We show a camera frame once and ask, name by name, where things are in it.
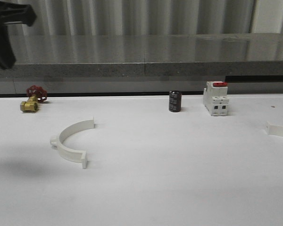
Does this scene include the grey stone shelf ledge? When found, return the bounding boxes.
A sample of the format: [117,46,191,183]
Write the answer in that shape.
[0,33,283,80]

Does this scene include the white circuit breaker red switch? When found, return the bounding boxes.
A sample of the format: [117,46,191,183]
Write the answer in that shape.
[203,81,229,116]

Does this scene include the black cylindrical capacitor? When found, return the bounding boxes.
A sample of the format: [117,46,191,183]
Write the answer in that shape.
[169,90,182,113]

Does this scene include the brass valve red handwheel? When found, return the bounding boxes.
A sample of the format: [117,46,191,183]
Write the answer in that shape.
[20,85,47,112]

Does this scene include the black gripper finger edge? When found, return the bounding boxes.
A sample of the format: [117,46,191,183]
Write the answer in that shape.
[0,1,36,70]

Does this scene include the white half pipe clamp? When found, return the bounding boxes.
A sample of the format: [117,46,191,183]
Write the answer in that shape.
[266,121,283,137]
[50,117,94,169]

